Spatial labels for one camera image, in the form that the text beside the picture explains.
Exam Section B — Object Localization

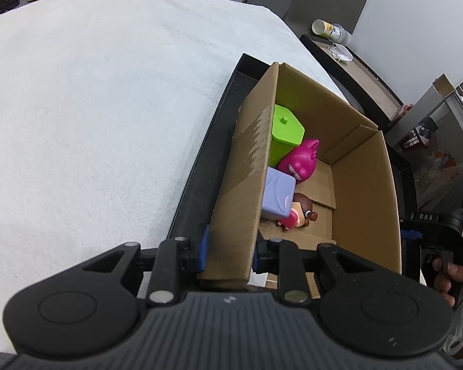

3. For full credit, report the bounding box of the brown cardboard box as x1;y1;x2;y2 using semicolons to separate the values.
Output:
198;62;403;292

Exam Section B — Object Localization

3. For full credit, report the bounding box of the pink monster toy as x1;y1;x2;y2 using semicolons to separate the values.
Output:
278;138;320;183

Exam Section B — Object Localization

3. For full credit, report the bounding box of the purple cube toy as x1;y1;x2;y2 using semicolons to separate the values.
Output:
263;167;296;221

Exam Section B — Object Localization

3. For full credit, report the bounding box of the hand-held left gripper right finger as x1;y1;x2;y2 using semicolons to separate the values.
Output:
252;237;375;304

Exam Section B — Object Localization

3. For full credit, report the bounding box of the white cable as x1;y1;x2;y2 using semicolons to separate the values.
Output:
442;288;463;356

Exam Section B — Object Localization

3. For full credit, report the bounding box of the person's right hand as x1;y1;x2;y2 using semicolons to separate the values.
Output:
432;255;463;310

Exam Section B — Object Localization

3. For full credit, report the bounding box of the green box toy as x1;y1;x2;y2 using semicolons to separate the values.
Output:
269;104;306;167

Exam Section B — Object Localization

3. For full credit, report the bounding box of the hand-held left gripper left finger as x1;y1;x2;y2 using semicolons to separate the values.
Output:
83;224;211;304

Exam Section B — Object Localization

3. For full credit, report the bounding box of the black tray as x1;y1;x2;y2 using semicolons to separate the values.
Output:
166;53;423;290

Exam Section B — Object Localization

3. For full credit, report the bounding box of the red basket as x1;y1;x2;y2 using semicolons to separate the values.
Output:
399;130;429;152

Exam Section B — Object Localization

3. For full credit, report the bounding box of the brown-haired doll figure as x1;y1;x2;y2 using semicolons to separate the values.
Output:
275;192;319;233

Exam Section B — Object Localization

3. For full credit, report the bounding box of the white face mask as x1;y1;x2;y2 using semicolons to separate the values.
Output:
327;43;355;64

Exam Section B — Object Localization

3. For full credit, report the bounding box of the dark wooden nightstand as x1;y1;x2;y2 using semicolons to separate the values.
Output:
300;33;405;132

